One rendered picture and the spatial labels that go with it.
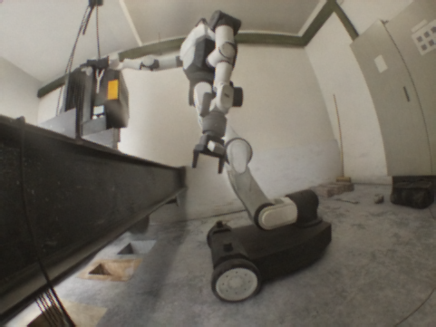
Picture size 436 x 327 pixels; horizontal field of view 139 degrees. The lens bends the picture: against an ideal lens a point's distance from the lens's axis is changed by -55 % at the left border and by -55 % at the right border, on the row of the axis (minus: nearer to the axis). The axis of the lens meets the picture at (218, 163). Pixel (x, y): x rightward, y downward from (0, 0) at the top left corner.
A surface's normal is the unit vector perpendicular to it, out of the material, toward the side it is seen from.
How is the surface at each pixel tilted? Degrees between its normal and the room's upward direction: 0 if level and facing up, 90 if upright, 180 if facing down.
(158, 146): 90
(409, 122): 90
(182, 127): 90
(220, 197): 90
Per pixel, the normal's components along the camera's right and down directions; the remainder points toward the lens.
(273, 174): 0.07, -0.06
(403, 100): -0.98, 0.17
